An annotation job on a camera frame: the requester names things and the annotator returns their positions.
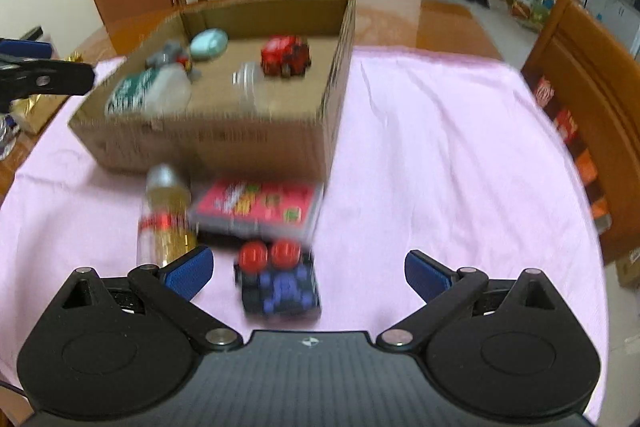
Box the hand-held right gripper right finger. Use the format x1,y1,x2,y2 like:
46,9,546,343
376,249,576,353

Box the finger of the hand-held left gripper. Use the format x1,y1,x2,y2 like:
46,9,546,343
0,62,96,100
0,27,53,66

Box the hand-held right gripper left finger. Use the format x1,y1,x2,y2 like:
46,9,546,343
47,245,243,353

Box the amber capsule bottle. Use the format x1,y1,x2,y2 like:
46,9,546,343
136,163,198,268

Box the blue toy robot car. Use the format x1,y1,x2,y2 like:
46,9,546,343
233,238,323,320

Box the clear card case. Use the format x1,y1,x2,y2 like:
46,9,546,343
187,178,325,243

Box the white bottle with green label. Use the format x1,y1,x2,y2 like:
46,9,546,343
104,64,193,116

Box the grey toy figure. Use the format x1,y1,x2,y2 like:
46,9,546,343
145,41,203,82

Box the mint green oval case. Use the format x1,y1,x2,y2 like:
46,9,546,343
189,28,229,62

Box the clear plastic jar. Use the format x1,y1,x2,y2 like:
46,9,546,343
231,62,273,115

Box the red toy robot car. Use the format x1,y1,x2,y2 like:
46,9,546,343
260,34,312,78

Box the gold tissue pack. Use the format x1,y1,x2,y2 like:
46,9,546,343
10,52,83,135

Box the pink cloth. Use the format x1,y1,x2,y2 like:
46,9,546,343
0,46,608,423

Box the snack bags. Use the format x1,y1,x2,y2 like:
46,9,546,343
535,77,613,233

